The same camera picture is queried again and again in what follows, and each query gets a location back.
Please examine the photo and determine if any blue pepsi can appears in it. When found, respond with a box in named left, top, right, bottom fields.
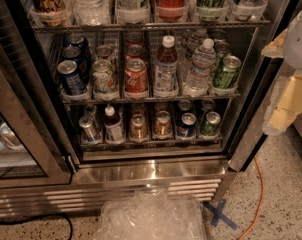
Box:
left=67, top=33, right=91, bottom=64
left=177, top=113, right=196, bottom=138
left=57, top=60, right=87, bottom=95
left=62, top=46, right=89, bottom=84

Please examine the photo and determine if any white green soda can rear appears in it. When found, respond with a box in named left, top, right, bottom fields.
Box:
left=95, top=45, right=116, bottom=65

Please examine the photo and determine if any orange can bottom right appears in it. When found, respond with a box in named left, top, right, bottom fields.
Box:
left=153, top=111, right=172, bottom=139

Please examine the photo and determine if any tan tall can top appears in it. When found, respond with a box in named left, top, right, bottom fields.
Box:
left=32, top=0, right=69, bottom=27

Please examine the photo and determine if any blue pepsi can front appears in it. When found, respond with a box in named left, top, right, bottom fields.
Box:
left=57, top=60, right=87, bottom=95

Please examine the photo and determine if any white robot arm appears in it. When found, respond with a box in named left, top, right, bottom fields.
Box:
left=261, top=10, right=302, bottom=136

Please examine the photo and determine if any clear water bottle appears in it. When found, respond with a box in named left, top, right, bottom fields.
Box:
left=183, top=38, right=216, bottom=97
left=73, top=0, right=110, bottom=26
left=179, top=28, right=208, bottom=67

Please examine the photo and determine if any orange can bottom left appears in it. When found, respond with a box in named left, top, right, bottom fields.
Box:
left=129, top=114, right=148, bottom=142

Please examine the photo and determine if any red cola can front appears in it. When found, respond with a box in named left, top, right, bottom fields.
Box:
left=124, top=59, right=149, bottom=99

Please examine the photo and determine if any red cola bottle top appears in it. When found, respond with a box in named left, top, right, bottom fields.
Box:
left=156, top=0, right=185, bottom=21

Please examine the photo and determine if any top wire shelf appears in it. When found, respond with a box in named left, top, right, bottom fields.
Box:
left=31, top=17, right=271, bottom=33

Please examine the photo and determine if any orange can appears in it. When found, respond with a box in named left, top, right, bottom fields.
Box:
left=129, top=114, right=148, bottom=142
left=153, top=111, right=172, bottom=139

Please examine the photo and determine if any middle wire shelf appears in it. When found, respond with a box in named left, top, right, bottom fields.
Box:
left=60, top=90, right=240, bottom=105

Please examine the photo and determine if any clear plastic bag pile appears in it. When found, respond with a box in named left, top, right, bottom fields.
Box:
left=93, top=191, right=207, bottom=240

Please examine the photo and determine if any white label bottle top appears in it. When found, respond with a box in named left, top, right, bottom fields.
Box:
left=115, top=0, right=150, bottom=24

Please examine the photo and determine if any clear rear water bottle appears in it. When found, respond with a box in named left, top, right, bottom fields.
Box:
left=179, top=28, right=208, bottom=67

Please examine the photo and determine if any green soda can middle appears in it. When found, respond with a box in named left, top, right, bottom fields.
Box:
left=211, top=42, right=232, bottom=76

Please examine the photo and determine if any blue pepsi can bottom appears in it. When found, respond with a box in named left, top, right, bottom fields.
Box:
left=177, top=113, right=196, bottom=138

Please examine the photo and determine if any red cola can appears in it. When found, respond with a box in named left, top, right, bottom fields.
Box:
left=125, top=45, right=145, bottom=60
left=125, top=32, right=144, bottom=46
left=124, top=59, right=149, bottom=99

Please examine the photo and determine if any blue pepsi can middle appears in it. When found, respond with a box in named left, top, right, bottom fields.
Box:
left=62, top=46, right=89, bottom=84

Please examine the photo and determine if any wire shelf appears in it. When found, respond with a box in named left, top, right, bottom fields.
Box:
left=80, top=134, right=222, bottom=152
left=60, top=90, right=240, bottom=105
left=31, top=17, right=271, bottom=33

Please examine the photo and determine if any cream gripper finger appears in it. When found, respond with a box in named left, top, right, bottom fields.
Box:
left=261, top=30, right=287, bottom=59
left=262, top=70, right=302, bottom=136

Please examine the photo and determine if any bottom wire shelf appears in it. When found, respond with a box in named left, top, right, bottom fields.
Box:
left=80, top=134, right=222, bottom=152

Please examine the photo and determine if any white green soda can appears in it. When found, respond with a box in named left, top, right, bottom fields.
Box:
left=95, top=45, right=116, bottom=65
left=92, top=59, right=119, bottom=101

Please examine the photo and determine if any red cola can rear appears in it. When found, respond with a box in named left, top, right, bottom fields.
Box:
left=125, top=32, right=144, bottom=46

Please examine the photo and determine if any orange extension cable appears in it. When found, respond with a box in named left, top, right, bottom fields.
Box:
left=237, top=156, right=266, bottom=240

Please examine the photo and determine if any white green soda can front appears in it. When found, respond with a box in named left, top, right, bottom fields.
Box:
left=92, top=59, right=119, bottom=101

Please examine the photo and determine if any blue pepsi can rear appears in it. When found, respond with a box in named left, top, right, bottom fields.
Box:
left=67, top=33, right=91, bottom=64

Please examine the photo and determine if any green tall can top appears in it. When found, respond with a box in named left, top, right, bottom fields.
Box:
left=196, top=0, right=225, bottom=21

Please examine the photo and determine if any clear front water bottle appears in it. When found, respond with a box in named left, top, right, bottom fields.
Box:
left=183, top=38, right=216, bottom=97

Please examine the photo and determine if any silver can bottom shelf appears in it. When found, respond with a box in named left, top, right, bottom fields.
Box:
left=79, top=115, right=101, bottom=143

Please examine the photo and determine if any small brown tea bottle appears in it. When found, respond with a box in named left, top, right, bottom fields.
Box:
left=104, top=105, right=125, bottom=143

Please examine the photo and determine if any red cola can middle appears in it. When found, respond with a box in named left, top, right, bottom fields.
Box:
left=125, top=45, right=145, bottom=60

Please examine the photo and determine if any clear water bottle top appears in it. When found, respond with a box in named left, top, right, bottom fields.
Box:
left=73, top=0, right=110, bottom=26

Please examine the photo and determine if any brown iced tea bottle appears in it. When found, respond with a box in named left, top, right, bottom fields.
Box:
left=154, top=35, right=178, bottom=97

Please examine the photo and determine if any black floor cable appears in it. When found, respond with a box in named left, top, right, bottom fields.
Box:
left=0, top=213, right=75, bottom=240

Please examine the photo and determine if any open fridge door right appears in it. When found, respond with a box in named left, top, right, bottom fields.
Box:
left=227, top=0, right=302, bottom=173

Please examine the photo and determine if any stainless steel display fridge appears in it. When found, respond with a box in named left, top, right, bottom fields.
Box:
left=0, top=0, right=302, bottom=218

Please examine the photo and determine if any blue tape cross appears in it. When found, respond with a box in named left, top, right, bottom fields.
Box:
left=203, top=199, right=237, bottom=230

